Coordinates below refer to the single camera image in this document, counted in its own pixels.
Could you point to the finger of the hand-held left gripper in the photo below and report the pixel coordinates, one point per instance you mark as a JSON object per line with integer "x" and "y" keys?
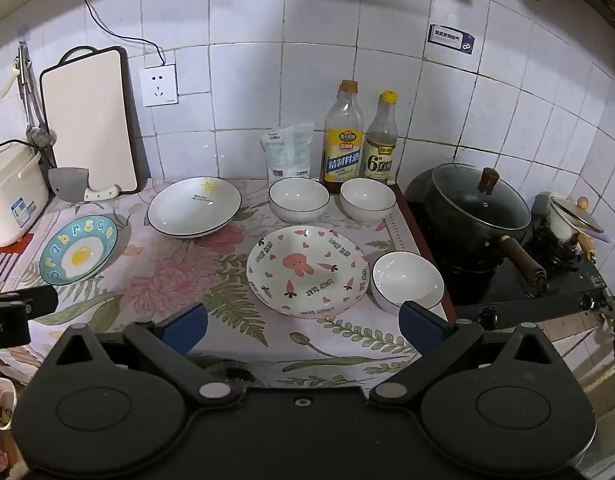
{"x": 37, "y": 300}

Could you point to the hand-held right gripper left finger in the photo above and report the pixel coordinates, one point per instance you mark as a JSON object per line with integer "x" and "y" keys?
{"x": 185, "y": 330}

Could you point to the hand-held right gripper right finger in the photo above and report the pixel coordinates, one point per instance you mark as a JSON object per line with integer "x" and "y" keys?
{"x": 420, "y": 330}

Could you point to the white bowl with black rim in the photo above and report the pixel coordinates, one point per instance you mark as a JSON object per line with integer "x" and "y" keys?
{"x": 367, "y": 200}
{"x": 297, "y": 200}
{"x": 405, "y": 280}

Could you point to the blue plate with egg print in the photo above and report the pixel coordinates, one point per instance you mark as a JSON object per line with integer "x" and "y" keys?
{"x": 82, "y": 255}

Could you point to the white plate with black rim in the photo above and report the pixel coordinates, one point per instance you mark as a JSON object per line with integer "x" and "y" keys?
{"x": 192, "y": 235}

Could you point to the white plate with sun print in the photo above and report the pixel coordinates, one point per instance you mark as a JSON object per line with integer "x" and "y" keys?
{"x": 187, "y": 210}

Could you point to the white plate with pink rabbit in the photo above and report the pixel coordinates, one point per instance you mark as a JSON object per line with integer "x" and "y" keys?
{"x": 307, "y": 270}

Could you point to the striped cloth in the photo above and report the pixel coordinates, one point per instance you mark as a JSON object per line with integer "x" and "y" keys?
{"x": 2, "y": 265}

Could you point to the floral tablecloth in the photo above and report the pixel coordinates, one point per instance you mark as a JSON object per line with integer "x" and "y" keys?
{"x": 212, "y": 270}

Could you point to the white cup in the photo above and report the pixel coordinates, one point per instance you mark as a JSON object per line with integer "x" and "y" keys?
{"x": 0, "y": 402}

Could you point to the black gas stove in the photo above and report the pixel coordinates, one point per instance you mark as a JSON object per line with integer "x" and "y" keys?
{"x": 487, "y": 290}

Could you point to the white rice cooker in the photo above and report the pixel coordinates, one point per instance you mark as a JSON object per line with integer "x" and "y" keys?
{"x": 12, "y": 185}

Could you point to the glass lid with wooden knob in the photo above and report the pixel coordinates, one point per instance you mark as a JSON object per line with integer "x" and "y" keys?
{"x": 467, "y": 200}

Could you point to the small white enamel pot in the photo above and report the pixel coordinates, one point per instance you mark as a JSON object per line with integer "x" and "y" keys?
{"x": 562, "y": 232}

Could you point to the vinegar bottle yellow cap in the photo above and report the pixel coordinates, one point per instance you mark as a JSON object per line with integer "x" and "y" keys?
{"x": 380, "y": 160}

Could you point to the white cutting board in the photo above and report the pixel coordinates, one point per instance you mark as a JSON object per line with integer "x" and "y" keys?
{"x": 87, "y": 120}

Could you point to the small pot lid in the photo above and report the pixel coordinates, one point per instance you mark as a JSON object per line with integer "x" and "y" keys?
{"x": 570, "y": 212}

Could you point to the cooking wine bottle yellow label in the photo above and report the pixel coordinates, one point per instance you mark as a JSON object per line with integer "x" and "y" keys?
{"x": 342, "y": 155}

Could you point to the purple spoon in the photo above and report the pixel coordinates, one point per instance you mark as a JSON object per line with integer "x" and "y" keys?
{"x": 601, "y": 236}

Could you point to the white wall power outlet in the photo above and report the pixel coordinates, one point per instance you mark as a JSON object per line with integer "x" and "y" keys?
{"x": 158, "y": 85}

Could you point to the wall sticker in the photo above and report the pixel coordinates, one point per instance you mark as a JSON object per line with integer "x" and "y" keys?
{"x": 450, "y": 40}

